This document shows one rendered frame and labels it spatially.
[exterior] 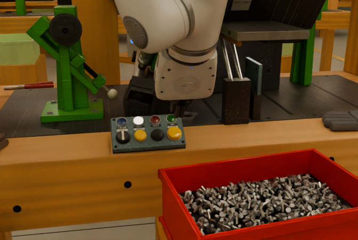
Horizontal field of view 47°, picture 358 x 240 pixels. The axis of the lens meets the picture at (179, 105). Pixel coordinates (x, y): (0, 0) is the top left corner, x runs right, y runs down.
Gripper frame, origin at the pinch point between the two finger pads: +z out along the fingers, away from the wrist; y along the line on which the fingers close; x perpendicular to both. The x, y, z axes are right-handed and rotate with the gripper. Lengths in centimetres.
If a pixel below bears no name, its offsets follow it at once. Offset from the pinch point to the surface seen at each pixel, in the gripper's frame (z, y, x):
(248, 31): -4.3, 16.5, 15.2
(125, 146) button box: 9.9, -10.0, -2.0
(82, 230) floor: 148, -29, 36
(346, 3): 435, 475, 564
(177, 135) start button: 8.8, 0.5, -0.9
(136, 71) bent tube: 18.7, -5.2, 26.0
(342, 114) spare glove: 14.6, 42.4, 5.7
